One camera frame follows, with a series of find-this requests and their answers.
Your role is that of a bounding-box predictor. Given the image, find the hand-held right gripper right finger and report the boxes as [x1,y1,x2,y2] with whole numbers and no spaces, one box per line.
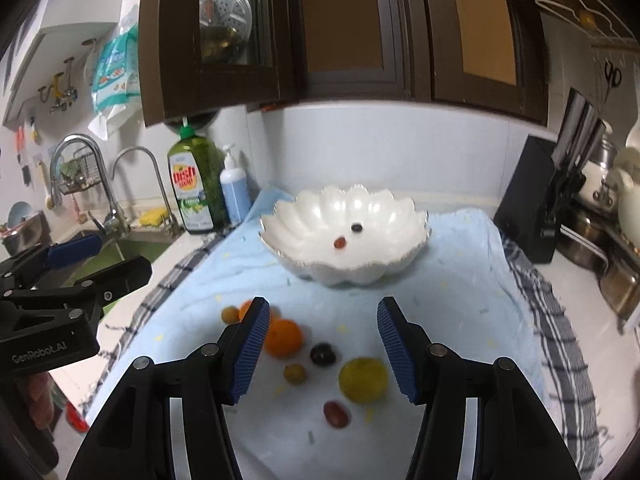
[376,297,581,480]

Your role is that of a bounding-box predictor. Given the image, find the light blue towel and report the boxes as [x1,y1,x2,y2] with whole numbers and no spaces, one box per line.
[82,182,557,480]

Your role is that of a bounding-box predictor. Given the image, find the person's left hand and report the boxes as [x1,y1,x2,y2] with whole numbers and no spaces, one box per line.
[26,374,57,430]

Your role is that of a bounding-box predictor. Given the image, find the steel pot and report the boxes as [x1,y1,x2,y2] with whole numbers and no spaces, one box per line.
[556,207,609,271]

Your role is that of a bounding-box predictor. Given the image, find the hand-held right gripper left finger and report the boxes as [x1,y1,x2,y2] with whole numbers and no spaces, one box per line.
[66,297,271,480]

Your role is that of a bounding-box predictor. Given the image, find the white wire hanger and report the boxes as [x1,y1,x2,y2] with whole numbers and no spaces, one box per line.
[534,0,637,37]

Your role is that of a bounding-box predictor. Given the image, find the black knife block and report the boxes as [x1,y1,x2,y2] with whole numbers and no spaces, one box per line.
[494,135,567,265]

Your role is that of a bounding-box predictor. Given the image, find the large orange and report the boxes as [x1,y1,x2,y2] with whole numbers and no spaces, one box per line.
[263,318,304,358]

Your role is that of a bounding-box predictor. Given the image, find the white kettle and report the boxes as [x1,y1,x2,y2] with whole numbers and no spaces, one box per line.
[617,147,640,241]

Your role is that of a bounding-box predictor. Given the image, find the steel tray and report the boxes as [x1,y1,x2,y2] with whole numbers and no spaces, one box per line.
[600,245,640,322]

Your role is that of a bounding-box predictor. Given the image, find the green plum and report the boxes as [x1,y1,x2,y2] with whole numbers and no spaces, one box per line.
[338,356,389,405]

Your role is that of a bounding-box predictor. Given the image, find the white scalloped bowl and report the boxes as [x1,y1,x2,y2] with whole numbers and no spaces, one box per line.
[258,185,431,288]

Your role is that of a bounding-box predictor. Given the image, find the dark round strainer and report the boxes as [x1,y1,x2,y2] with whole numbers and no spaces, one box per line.
[165,107,221,137]

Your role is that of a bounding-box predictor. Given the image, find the hanging plastic package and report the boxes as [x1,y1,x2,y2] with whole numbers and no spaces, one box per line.
[89,10,144,142]

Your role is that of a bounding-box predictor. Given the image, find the round metal steamer plate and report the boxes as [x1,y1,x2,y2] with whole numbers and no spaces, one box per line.
[200,0,253,39]

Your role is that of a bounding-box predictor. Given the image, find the small mandarin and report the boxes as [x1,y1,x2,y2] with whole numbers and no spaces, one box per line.
[239,300,274,323]

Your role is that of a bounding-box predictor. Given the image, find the wire sink basket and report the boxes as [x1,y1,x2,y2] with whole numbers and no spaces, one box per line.
[59,156,99,194]

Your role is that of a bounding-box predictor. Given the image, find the checked grey cloth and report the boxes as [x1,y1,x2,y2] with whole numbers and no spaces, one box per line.
[82,225,621,480]

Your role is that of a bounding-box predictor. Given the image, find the white ceramic jar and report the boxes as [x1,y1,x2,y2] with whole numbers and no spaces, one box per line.
[577,160,621,211]

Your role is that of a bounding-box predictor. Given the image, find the dark brown wall cabinet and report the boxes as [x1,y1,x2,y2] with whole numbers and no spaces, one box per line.
[137,0,551,129]

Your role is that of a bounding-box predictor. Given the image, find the steel sink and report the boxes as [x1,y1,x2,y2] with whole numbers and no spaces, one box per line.
[65,230,168,286]

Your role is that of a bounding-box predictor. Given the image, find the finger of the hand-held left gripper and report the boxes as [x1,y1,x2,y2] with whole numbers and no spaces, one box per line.
[0,255,153,334]
[0,234,104,293]

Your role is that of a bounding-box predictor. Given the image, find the tall steel faucet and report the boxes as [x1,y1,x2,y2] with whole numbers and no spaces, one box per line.
[49,134,132,236]

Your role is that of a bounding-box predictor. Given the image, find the green dish soap bottle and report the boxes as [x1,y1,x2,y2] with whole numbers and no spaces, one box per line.
[167,117,229,235]

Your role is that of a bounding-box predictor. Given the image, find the steel lidded container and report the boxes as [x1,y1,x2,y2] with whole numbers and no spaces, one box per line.
[592,122,619,171]

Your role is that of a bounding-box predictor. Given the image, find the blue pump bottle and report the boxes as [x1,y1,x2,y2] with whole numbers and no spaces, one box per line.
[220,145,252,226]

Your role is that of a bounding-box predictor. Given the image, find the black scissors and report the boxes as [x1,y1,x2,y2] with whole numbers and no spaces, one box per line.
[602,60,624,104]

